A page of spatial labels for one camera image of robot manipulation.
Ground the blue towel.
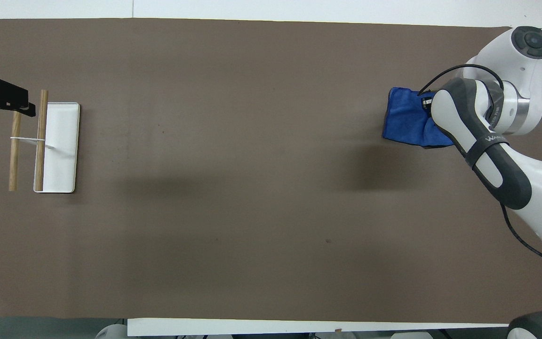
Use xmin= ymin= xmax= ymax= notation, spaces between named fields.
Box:
xmin=382 ymin=87 xmax=455 ymax=150

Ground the white rack with wooden bars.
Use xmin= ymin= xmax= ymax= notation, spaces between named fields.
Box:
xmin=8 ymin=89 xmax=81 ymax=194

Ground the black cable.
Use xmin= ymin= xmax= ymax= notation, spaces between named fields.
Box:
xmin=417 ymin=65 xmax=505 ymax=112
xmin=501 ymin=202 xmax=542 ymax=262

